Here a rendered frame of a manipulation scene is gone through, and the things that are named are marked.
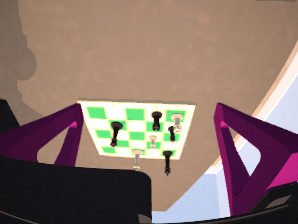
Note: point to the white pawn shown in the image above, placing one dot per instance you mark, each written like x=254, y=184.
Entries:
x=152, y=139

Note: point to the green and cream chessboard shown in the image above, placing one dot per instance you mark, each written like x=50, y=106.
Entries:
x=137, y=126

